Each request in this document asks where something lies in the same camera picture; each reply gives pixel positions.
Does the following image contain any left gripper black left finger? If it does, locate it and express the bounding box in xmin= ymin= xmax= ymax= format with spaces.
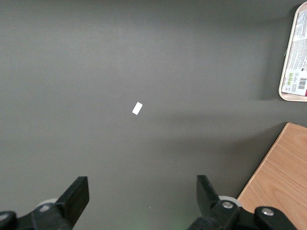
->
xmin=0 ymin=176 xmax=90 ymax=230

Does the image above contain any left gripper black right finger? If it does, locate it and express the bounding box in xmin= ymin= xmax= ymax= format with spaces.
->
xmin=187 ymin=174 xmax=299 ymax=230

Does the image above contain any beige plastic tray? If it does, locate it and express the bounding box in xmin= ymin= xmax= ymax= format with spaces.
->
xmin=278 ymin=1 xmax=307 ymax=103

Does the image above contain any wooden drawer cabinet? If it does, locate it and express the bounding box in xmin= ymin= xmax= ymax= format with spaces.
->
xmin=236 ymin=122 xmax=307 ymax=230

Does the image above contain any small white paper label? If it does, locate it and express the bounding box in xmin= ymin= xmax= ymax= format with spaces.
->
xmin=131 ymin=102 xmax=144 ymax=116

